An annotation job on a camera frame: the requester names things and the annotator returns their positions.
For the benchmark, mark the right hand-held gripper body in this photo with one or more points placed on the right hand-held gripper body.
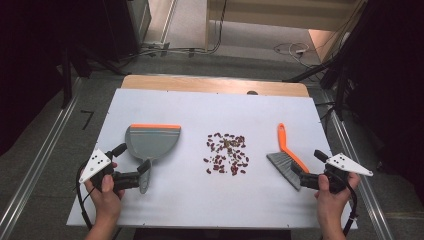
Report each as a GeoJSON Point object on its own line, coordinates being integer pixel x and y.
{"type": "Point", "coordinates": [348, 164]}

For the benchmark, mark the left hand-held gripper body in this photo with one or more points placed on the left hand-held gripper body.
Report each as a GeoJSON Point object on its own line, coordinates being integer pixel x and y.
{"type": "Point", "coordinates": [96, 163]}

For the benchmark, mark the grey dustpan with orange edge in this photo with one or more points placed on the grey dustpan with orange edge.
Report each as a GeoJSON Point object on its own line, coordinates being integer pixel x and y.
{"type": "Point", "coordinates": [151, 143]}

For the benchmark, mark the orange brush with grey bristles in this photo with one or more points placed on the orange brush with grey bristles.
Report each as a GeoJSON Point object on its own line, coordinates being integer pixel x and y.
{"type": "Point", "coordinates": [283, 144]}

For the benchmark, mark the pile of red beans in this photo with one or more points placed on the pile of red beans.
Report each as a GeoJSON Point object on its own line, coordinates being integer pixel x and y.
{"type": "Point", "coordinates": [230, 144]}

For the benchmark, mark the person's left hand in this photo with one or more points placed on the person's left hand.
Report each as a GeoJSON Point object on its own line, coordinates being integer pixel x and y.
{"type": "Point", "coordinates": [106, 203]}

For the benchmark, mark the person's right hand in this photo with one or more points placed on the person's right hand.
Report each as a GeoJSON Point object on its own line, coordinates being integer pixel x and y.
{"type": "Point", "coordinates": [330, 206]}

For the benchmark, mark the black metal stand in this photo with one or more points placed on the black metal stand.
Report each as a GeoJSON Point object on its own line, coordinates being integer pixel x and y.
{"type": "Point", "coordinates": [340, 90]}

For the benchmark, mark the black curtain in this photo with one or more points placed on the black curtain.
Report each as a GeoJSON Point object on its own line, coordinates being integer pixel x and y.
{"type": "Point", "coordinates": [30, 50]}
{"type": "Point", "coordinates": [390, 83]}

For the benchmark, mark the wooden table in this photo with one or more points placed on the wooden table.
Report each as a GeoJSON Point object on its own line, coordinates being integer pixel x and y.
{"type": "Point", "coordinates": [200, 85]}

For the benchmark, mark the beige wooden cabinet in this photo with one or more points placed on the beige wooden cabinet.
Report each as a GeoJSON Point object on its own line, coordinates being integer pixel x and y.
{"type": "Point", "coordinates": [283, 13]}

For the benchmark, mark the metal floor rail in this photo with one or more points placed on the metal floor rail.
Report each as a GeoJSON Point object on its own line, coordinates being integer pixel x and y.
{"type": "Point", "coordinates": [360, 173]}
{"type": "Point", "coordinates": [33, 173]}

